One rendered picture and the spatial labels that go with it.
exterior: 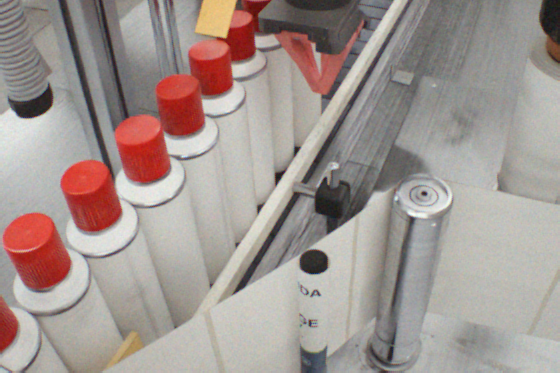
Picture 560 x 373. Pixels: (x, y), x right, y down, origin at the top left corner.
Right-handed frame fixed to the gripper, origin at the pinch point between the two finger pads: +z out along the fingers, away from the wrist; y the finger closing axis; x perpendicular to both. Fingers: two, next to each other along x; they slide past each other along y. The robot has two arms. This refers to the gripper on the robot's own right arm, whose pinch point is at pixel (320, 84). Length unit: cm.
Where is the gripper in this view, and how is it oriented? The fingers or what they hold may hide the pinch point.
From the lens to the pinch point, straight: 54.1
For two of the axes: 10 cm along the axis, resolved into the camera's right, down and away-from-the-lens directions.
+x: -9.2, -2.3, 3.3
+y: 4.0, -6.3, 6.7
